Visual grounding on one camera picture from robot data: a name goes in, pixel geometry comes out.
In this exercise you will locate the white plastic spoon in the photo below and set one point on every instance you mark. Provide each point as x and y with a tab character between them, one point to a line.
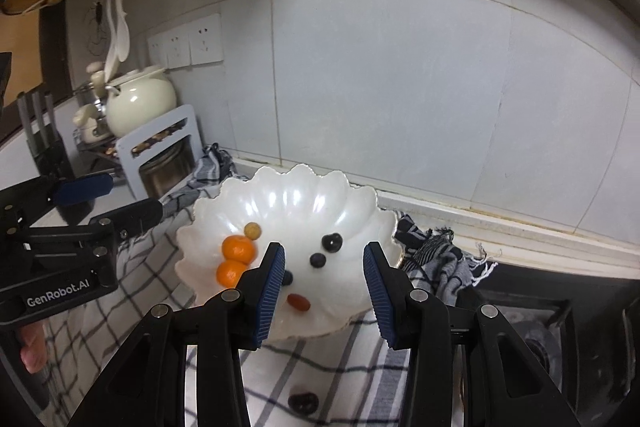
111	57

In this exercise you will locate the yellow grape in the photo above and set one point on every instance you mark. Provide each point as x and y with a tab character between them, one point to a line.
252	231

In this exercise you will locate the white scalloped bowl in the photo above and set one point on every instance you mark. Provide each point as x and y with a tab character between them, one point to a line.
300	217

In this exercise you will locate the black gas stove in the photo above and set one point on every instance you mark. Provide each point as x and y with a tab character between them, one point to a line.
550	332

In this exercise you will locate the small red oval fruit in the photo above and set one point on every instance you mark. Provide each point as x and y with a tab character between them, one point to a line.
299	302

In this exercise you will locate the steel lidded container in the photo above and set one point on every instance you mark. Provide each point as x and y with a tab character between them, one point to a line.
167	172

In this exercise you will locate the brown striped trivet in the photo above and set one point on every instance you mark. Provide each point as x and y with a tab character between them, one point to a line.
150	142

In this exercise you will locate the dark purple grape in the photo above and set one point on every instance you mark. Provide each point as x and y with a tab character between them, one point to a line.
303	401

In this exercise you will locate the blueberry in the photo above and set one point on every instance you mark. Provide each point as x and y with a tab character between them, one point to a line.
317	261
286	278
332	242

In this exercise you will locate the cream ceramic kettle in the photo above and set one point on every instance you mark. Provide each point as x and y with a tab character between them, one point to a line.
142	104

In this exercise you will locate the orange mandarin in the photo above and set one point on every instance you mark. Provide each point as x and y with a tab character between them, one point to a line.
237	248
229	273

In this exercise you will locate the white countertop shelf rack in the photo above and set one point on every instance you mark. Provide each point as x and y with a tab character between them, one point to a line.
187	122

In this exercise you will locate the black knife block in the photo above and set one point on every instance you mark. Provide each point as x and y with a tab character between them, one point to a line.
50	157

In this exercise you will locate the hanging black kitchen tool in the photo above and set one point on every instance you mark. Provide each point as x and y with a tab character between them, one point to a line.
100	14

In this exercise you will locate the white checked cloth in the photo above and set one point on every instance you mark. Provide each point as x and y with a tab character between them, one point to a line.
150	272

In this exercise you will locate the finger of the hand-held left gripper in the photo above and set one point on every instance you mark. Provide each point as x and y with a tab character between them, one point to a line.
82	189
135	214

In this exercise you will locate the white rice paddle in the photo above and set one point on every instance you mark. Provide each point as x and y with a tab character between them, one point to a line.
122	37

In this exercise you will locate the person's left hand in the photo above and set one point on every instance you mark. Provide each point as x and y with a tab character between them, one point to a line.
34	347

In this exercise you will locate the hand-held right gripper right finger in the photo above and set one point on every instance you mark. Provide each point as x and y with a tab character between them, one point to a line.
380	297

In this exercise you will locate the cream small cooker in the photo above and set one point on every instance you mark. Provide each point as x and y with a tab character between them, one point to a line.
90	122

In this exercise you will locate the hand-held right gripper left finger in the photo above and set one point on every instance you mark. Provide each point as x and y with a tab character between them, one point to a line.
270	292

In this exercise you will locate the white wall socket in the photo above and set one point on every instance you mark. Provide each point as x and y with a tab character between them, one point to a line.
177	49
205	39
156	52

